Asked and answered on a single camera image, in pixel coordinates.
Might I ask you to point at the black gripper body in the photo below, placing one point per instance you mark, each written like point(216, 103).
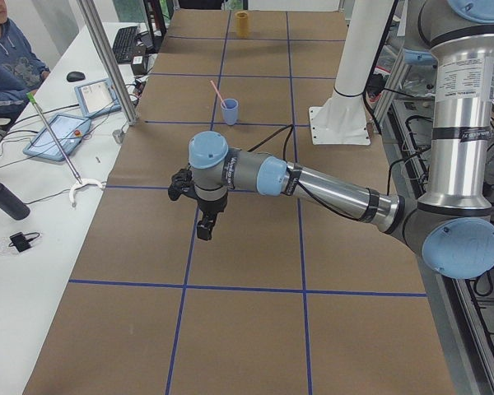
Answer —
point(211, 205)

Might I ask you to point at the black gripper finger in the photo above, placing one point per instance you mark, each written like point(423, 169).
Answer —
point(205, 226)

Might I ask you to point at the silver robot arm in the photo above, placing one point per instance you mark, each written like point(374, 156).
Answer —
point(449, 225)

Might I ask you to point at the blue plastic cup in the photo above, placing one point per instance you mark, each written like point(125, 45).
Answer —
point(230, 111)

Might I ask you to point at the tan bamboo cup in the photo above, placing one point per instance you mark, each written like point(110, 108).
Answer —
point(242, 24)

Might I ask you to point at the brown paper table cover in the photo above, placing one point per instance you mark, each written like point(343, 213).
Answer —
point(287, 298)

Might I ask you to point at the reacher grabber stick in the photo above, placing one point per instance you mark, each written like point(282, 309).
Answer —
point(80, 182)

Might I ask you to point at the small black box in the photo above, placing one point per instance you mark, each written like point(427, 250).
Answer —
point(139, 65)

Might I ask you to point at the blue teach pendant tablet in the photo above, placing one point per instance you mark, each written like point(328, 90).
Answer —
point(68, 129)

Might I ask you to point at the small black device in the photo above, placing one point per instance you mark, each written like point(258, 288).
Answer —
point(21, 242)

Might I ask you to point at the black keyboard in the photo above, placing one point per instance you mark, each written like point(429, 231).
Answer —
point(124, 43)

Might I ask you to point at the black computer mouse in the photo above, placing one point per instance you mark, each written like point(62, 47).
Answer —
point(75, 76)

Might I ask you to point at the black water bottle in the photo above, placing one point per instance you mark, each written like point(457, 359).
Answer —
point(12, 205)

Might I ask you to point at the person in blue hoodie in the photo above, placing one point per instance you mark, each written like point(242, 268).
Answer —
point(21, 72)

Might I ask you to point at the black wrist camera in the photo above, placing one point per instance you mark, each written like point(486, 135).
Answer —
point(182, 184)

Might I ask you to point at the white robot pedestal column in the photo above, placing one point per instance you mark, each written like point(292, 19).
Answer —
point(342, 118)

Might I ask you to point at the aluminium frame rail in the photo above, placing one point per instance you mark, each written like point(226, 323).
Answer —
point(100, 41)

